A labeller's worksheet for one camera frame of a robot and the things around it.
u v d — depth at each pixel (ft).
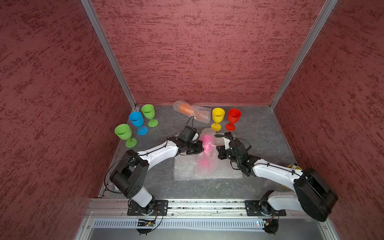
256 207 2.42
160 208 2.43
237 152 2.12
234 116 3.10
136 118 3.10
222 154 2.51
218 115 3.12
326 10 2.34
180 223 2.33
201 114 3.45
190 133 2.28
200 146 2.49
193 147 2.47
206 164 2.56
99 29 2.57
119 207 2.49
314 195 1.39
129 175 1.47
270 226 2.34
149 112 3.17
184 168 2.80
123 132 2.79
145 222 2.38
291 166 2.55
